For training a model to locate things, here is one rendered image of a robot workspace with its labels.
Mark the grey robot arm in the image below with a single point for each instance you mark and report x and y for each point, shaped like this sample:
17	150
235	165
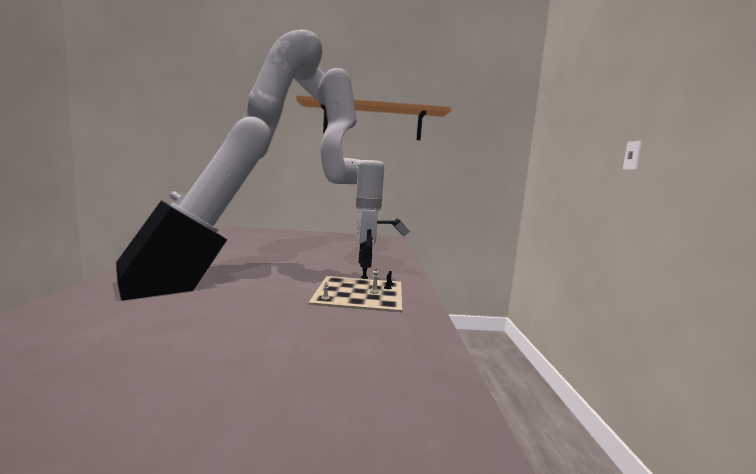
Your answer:
251	137

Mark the black and cream chessboard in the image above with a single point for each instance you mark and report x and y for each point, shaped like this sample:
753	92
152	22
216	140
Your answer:
355	293

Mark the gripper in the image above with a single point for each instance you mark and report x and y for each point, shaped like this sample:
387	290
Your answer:
366	230

